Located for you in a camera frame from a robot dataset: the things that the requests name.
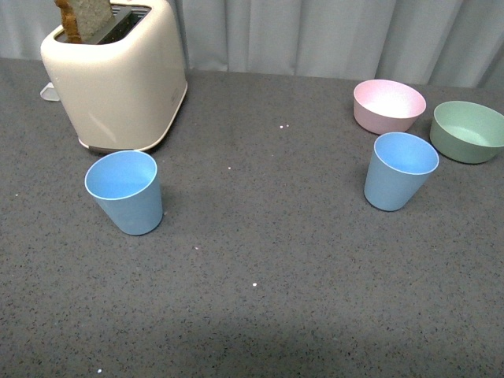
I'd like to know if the blue cup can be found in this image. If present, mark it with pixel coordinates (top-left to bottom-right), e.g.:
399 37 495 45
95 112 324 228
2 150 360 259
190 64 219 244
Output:
364 132 439 212
84 150 163 235

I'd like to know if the pink bowl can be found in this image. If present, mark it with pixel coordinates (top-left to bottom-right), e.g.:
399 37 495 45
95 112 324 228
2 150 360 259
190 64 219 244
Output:
353 80 426 135

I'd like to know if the cream white toaster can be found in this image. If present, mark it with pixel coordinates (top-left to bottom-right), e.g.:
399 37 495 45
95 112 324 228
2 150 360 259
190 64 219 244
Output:
40 1 187 151

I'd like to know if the green bowl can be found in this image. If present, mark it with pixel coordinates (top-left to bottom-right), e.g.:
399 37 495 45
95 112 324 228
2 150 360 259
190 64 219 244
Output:
429 101 503 164

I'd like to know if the white power plug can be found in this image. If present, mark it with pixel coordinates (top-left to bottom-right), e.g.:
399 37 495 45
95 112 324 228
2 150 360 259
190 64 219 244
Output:
39 82 60 102

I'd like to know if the brown toast slice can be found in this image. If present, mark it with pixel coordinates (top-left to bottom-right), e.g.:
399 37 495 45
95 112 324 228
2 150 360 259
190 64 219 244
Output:
54 0 113 43

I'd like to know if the grey curtain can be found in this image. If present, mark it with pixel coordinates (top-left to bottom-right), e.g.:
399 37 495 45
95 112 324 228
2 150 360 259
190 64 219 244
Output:
0 0 504 89

